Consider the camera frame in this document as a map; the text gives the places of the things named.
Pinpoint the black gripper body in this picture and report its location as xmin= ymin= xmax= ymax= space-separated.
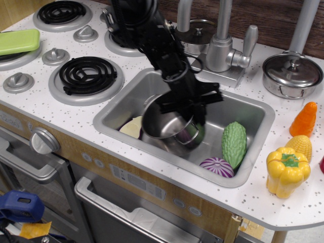
xmin=155 ymin=72 xmax=223 ymax=114

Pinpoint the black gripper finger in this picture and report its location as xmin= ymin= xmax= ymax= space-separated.
xmin=193 ymin=103 xmax=206 ymax=126
xmin=177 ymin=108 xmax=193 ymax=123

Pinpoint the small steel pot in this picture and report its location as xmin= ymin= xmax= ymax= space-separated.
xmin=141 ymin=94 xmax=205 ymax=156

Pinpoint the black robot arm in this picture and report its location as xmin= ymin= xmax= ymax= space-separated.
xmin=105 ymin=1 xmax=223 ymax=125

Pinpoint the grey toy sink basin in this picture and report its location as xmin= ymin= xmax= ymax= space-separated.
xmin=93 ymin=68 xmax=275 ymax=188

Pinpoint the steel pot with lid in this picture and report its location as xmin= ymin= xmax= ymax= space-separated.
xmin=175 ymin=19 xmax=217 ymax=55
xmin=262 ymin=51 xmax=323 ymax=99

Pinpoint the green toy bitter gourd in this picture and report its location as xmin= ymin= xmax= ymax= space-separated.
xmin=221 ymin=121 xmax=247 ymax=170

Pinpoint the grey toy faucet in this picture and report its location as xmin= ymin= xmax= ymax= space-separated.
xmin=176 ymin=1 xmax=258 ymax=88

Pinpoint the toy eggplant half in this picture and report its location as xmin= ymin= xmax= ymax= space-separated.
xmin=119 ymin=115 xmax=142 ymax=139

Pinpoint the purple toy onion half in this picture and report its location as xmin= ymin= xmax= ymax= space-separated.
xmin=199 ymin=157 xmax=234 ymax=178

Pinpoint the black front burner coil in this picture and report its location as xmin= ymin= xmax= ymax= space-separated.
xmin=59 ymin=57 xmax=118 ymax=96

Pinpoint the black burner coil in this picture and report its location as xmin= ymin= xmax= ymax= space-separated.
xmin=37 ymin=1 xmax=87 ymax=24
xmin=59 ymin=57 xmax=118 ymax=96

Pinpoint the orange toy carrot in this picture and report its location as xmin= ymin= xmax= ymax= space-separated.
xmin=289 ymin=102 xmax=317 ymax=138

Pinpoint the yellow toy bell pepper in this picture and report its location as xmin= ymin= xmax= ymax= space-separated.
xmin=266 ymin=147 xmax=311 ymax=198

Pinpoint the yellow toy corn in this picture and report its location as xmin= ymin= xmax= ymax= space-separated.
xmin=286 ymin=135 xmax=312 ymax=163

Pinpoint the grey stove knob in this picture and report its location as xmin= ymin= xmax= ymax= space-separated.
xmin=73 ymin=25 xmax=98 ymax=43
xmin=42 ymin=48 xmax=70 ymax=66
xmin=100 ymin=8 xmax=114 ymax=25
xmin=3 ymin=72 xmax=34 ymax=94

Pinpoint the red toy piece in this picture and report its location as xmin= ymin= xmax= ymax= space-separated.
xmin=319 ymin=156 xmax=324 ymax=174

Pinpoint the grey oven dial knob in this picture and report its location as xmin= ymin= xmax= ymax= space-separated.
xmin=29 ymin=127 xmax=61 ymax=155

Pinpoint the black back burner coil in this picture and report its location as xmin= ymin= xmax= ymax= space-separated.
xmin=37 ymin=1 xmax=87 ymax=24

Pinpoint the green rectangular lid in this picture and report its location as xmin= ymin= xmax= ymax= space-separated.
xmin=1 ymin=29 xmax=40 ymax=56

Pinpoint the yellow tape piece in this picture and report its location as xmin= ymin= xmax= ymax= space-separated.
xmin=19 ymin=222 xmax=52 ymax=239

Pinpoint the grey dishwasher door handle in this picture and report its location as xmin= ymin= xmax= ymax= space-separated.
xmin=73 ymin=176 xmax=223 ymax=243

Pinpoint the grey vertical post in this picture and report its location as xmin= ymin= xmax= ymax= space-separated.
xmin=288 ymin=0 xmax=320 ymax=54

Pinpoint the grey oven door handle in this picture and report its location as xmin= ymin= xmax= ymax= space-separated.
xmin=1 ymin=138 xmax=71 ymax=184

